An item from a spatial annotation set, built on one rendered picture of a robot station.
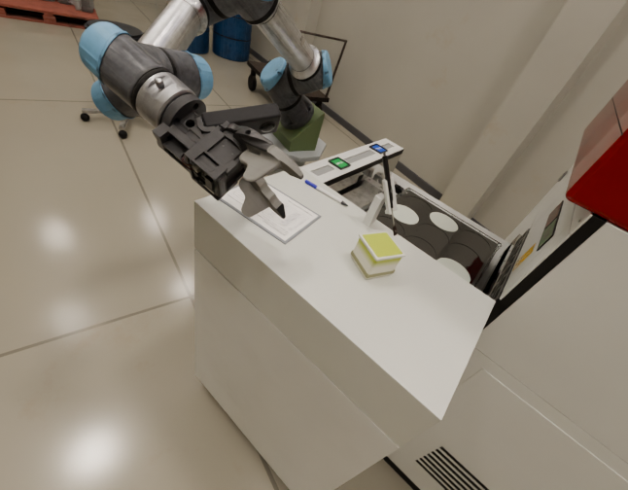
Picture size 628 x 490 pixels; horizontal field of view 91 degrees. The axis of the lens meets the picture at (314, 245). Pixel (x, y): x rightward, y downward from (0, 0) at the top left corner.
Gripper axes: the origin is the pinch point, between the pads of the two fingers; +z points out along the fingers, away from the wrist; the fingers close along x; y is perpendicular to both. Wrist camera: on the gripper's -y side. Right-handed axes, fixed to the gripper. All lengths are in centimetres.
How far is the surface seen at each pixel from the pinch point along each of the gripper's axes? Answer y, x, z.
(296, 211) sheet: -10.1, -27.6, -1.5
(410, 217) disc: -41, -42, 25
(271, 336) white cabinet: 15.5, -32.3, 13.3
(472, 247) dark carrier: -44, -37, 45
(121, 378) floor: 63, -109, -16
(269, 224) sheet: -2.0, -24.2, -3.7
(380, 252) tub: -9.1, -13.1, 17.6
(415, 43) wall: -280, -164, -42
